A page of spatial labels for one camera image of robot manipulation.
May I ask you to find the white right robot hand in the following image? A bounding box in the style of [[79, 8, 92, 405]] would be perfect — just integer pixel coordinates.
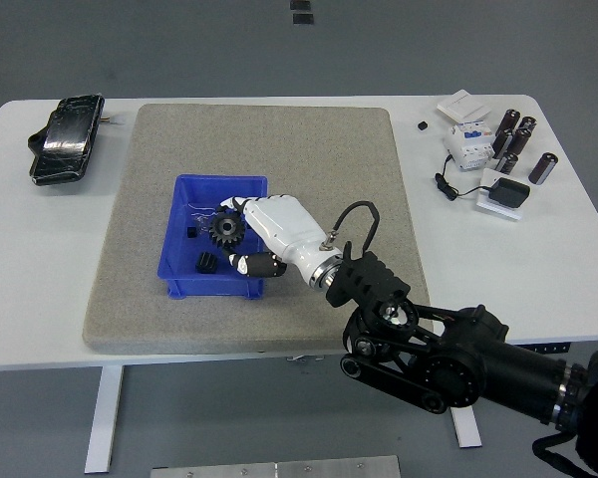
[[217, 195, 338, 286]]

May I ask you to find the large black gear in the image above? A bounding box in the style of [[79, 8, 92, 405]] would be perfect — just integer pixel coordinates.
[[207, 209, 248, 251]]

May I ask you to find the small black gear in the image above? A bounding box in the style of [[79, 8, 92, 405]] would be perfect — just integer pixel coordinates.
[[194, 251, 218, 276]]

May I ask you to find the blue plastic box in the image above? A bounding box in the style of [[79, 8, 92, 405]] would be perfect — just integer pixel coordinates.
[[156, 173, 270, 300]]

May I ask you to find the grey-brown mat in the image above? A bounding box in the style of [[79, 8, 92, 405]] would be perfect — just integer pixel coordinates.
[[82, 103, 436, 356]]

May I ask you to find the clear plastic piece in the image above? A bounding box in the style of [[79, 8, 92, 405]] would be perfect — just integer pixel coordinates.
[[188, 201, 221, 231]]

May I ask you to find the white circuit breaker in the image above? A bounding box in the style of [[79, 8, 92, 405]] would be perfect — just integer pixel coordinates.
[[444, 119, 495, 173]]

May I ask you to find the white flat plate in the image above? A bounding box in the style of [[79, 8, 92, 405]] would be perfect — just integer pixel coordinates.
[[474, 167, 524, 221]]

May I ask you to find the black power adapter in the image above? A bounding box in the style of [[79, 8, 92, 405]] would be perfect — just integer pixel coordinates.
[[487, 177, 531, 209]]

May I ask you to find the black wrapped device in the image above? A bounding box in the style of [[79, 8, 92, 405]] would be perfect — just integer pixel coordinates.
[[27, 93, 106, 188]]

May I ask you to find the silver metal plate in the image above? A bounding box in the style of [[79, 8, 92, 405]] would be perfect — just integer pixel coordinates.
[[150, 454, 403, 478]]

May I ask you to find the white table leg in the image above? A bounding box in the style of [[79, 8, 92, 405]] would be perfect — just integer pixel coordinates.
[[450, 408, 482, 448], [83, 365, 126, 474]]

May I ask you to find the black adapter cord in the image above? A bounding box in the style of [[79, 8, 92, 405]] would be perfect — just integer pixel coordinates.
[[433, 153, 492, 201]]

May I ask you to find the white switch panel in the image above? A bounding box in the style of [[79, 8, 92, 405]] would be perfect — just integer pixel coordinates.
[[436, 89, 493, 121]]

